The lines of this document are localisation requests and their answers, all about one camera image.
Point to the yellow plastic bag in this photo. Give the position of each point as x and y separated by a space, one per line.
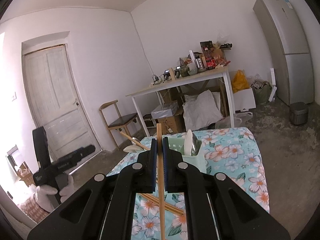
239 82

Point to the cream plastic soup ladle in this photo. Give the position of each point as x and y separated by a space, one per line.
132 148

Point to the left white gloved hand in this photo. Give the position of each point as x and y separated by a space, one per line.
43 192

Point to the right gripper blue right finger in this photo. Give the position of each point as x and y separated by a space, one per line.
215 206

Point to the white sack under table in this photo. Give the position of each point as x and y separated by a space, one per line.
199 111

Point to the green bag on floor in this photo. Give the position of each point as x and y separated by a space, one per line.
261 95

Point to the wooden chopstick lone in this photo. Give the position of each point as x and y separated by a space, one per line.
160 172

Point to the red cola bottles pack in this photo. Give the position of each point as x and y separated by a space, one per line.
210 62

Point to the mint green utensil holder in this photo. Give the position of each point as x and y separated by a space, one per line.
197 159

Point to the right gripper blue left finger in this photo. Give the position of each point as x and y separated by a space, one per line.
103 207

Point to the silver refrigerator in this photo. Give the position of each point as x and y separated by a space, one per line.
289 50

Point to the metal spoon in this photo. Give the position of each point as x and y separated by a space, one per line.
136 139

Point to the wooden chair dark seat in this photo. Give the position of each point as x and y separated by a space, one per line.
121 123

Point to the right forearm checked sleeve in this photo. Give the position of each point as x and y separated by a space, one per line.
33 210

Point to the white wooden side table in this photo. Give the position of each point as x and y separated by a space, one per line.
183 81

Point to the white panel door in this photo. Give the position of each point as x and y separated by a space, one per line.
54 102

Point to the white rice paddle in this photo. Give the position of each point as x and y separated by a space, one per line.
188 143

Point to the white box under table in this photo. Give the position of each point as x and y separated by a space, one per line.
244 100

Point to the cardboard box under table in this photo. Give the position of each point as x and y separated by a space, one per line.
173 124

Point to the floral blue tablecloth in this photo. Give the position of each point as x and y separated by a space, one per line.
232 151

